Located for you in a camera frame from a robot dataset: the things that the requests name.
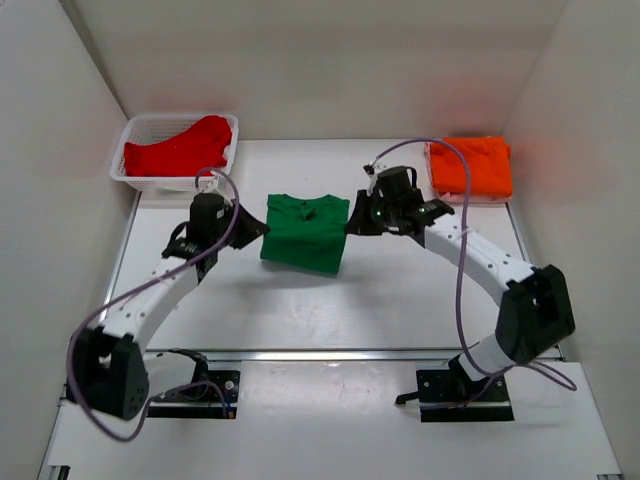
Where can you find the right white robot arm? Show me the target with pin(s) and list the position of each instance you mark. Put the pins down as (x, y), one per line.
(534, 308)

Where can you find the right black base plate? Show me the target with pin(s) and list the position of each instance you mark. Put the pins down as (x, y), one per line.
(442, 398)

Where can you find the aluminium rail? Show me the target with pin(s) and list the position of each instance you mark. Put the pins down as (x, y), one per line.
(328, 355)

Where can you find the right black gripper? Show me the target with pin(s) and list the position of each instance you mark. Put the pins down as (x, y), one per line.
(359, 222)

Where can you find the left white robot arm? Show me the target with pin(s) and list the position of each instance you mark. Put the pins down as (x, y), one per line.
(112, 371)

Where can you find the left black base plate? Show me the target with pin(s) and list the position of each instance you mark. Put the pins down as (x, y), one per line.
(203, 402)

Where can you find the red t shirt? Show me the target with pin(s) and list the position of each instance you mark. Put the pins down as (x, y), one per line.
(184, 155)

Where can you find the green t shirt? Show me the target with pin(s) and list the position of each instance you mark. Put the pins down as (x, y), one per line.
(307, 234)

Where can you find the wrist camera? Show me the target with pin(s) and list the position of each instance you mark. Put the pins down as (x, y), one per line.
(373, 170)
(214, 184)

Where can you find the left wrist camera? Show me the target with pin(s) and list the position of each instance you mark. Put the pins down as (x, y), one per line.
(214, 184)

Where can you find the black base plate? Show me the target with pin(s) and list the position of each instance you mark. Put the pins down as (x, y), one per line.
(442, 398)
(203, 402)

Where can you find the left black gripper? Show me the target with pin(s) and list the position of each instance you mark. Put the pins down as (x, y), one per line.
(252, 228)

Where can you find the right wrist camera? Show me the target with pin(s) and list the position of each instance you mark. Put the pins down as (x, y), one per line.
(373, 170)

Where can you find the white plastic basket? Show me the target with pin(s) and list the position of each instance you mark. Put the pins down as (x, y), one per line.
(148, 129)

